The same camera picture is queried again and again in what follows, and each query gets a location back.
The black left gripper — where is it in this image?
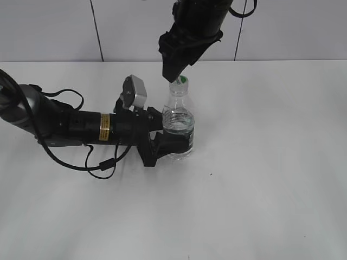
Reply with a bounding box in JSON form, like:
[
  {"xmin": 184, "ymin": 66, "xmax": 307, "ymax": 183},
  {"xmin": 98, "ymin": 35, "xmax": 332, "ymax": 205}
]
[{"xmin": 113, "ymin": 98, "xmax": 189, "ymax": 167}]

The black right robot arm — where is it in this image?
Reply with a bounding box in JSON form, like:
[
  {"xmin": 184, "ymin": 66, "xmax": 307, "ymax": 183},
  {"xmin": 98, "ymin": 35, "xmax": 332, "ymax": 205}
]
[{"xmin": 158, "ymin": 0, "xmax": 232, "ymax": 83}]

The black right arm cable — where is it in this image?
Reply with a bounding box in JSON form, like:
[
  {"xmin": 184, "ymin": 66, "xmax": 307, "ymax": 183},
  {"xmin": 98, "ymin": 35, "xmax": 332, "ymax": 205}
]
[{"xmin": 229, "ymin": 0, "xmax": 258, "ymax": 19}]

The white green bottle cap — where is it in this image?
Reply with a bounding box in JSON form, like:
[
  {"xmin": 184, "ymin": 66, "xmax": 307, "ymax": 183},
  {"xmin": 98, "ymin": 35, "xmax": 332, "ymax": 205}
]
[{"xmin": 174, "ymin": 75, "xmax": 189, "ymax": 86}]

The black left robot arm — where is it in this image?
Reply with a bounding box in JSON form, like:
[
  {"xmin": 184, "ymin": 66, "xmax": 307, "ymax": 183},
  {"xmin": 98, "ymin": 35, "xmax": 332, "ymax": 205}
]
[{"xmin": 1, "ymin": 71, "xmax": 190, "ymax": 167}]

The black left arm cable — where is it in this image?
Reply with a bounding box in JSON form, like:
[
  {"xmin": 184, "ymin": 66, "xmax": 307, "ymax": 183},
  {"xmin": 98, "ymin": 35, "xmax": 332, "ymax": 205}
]
[{"xmin": 0, "ymin": 70, "xmax": 131, "ymax": 180}]

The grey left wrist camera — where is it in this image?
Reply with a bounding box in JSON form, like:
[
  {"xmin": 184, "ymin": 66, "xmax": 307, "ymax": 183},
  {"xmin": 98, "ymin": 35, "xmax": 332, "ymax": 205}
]
[{"xmin": 120, "ymin": 74, "xmax": 147, "ymax": 109}]

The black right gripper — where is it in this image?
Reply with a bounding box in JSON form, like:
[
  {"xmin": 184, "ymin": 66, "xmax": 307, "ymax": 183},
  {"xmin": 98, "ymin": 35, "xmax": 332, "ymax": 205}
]
[{"xmin": 159, "ymin": 30, "xmax": 223, "ymax": 83}]

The clear Cestbon water bottle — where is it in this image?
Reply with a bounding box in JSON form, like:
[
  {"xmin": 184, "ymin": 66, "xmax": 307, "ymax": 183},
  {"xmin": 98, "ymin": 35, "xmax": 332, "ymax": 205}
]
[{"xmin": 162, "ymin": 81, "xmax": 195, "ymax": 160}]

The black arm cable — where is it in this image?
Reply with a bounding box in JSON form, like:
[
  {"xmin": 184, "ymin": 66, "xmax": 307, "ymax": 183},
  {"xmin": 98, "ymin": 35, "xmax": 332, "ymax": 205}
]
[
  {"xmin": 0, "ymin": 70, "xmax": 131, "ymax": 180},
  {"xmin": 229, "ymin": 0, "xmax": 258, "ymax": 19}
]

